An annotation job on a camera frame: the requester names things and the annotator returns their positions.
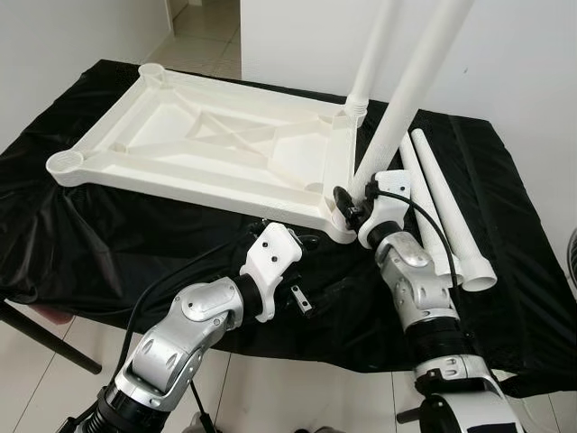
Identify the black table cloth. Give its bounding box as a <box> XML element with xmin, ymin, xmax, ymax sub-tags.
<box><xmin>0</xmin><ymin>59</ymin><xmax>577</xmax><ymax>398</ymax></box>

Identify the robot left leg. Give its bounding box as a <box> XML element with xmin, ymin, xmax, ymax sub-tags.
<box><xmin>180</xmin><ymin>413</ymin><xmax>213</xmax><ymax>433</ymax></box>

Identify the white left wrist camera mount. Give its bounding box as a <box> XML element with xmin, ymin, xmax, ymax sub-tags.
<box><xmin>242</xmin><ymin>223</ymin><xmax>305</xmax><ymax>308</ymax></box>

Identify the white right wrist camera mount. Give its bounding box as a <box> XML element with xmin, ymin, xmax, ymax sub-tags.
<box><xmin>358</xmin><ymin>170</ymin><xmax>416</xmax><ymax>249</ymax></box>

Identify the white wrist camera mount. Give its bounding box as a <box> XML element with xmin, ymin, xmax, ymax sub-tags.
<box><xmin>242</xmin><ymin>223</ymin><xmax>305</xmax><ymax>308</ymax></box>
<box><xmin>358</xmin><ymin>170</ymin><xmax>416</xmax><ymax>249</ymax></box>

